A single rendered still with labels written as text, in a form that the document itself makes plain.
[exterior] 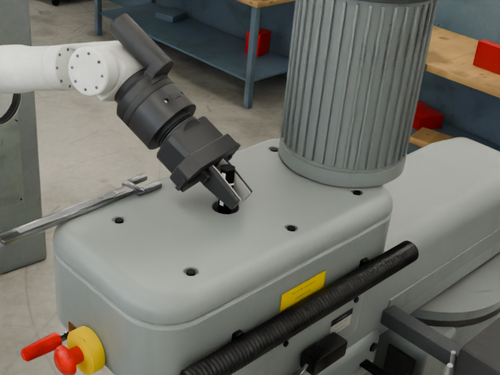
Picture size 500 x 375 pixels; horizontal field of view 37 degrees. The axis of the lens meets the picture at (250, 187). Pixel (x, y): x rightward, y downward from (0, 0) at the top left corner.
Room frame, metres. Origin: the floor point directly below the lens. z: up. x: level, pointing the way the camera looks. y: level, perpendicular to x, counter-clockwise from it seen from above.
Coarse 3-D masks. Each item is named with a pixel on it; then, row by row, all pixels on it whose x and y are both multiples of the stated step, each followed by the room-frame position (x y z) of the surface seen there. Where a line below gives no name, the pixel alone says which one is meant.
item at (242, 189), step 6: (222, 162) 0.91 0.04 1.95; (228, 162) 0.91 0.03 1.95; (234, 174) 0.90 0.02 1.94; (234, 180) 0.90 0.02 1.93; (240, 180) 0.90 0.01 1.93; (234, 186) 0.90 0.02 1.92; (240, 186) 0.89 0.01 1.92; (246, 186) 0.89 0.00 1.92; (240, 192) 0.89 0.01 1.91; (246, 192) 0.89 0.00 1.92; (240, 198) 0.89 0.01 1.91; (246, 198) 0.89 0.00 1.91
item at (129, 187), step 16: (144, 176) 0.94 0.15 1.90; (112, 192) 0.89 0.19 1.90; (128, 192) 0.90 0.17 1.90; (144, 192) 0.90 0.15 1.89; (80, 208) 0.84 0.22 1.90; (96, 208) 0.85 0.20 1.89; (32, 224) 0.79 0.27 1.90; (48, 224) 0.80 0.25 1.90; (0, 240) 0.75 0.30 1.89; (16, 240) 0.76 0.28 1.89
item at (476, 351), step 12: (492, 324) 0.90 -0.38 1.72; (480, 336) 0.87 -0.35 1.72; (492, 336) 0.87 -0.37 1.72; (468, 348) 0.84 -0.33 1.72; (480, 348) 0.84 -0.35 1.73; (492, 348) 0.84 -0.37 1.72; (468, 360) 0.83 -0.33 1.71; (480, 360) 0.82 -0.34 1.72; (492, 360) 0.82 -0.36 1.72; (456, 372) 0.84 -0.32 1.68; (468, 372) 0.82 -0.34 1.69; (480, 372) 0.81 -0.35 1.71; (492, 372) 0.80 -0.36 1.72
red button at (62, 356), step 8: (56, 352) 0.70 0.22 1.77; (64, 352) 0.70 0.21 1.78; (72, 352) 0.71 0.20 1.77; (80, 352) 0.71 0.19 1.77; (56, 360) 0.70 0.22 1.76; (64, 360) 0.69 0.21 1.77; (72, 360) 0.69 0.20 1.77; (80, 360) 0.71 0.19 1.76; (64, 368) 0.69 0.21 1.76; (72, 368) 0.69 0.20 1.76
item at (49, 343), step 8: (48, 336) 0.80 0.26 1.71; (56, 336) 0.80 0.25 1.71; (64, 336) 0.81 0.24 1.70; (32, 344) 0.78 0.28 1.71; (40, 344) 0.78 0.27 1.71; (48, 344) 0.79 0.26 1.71; (56, 344) 0.79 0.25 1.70; (24, 352) 0.77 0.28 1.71; (32, 352) 0.77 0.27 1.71; (40, 352) 0.77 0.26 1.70; (48, 352) 0.78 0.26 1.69
